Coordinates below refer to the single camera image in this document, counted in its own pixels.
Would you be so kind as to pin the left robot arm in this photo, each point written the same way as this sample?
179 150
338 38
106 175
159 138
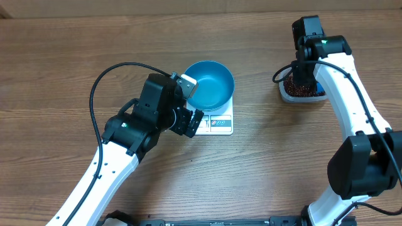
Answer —
126 140

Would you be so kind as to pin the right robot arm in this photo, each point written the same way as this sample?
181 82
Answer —
369 159

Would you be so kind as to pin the red beans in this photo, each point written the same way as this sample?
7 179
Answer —
294 90

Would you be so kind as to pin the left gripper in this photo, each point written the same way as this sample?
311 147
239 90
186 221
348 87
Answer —
184 116

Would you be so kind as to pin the blue plastic measuring scoop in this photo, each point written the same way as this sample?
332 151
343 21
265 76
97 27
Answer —
320 91

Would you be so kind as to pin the white digital kitchen scale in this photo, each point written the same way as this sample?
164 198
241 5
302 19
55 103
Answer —
218 119

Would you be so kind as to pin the blue metal bowl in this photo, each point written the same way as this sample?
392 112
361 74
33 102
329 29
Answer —
216 85

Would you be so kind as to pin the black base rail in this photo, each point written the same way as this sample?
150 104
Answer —
118 218

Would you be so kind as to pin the clear plastic container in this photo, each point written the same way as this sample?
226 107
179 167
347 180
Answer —
298 100

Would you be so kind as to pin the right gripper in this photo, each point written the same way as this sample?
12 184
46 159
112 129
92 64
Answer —
299 78

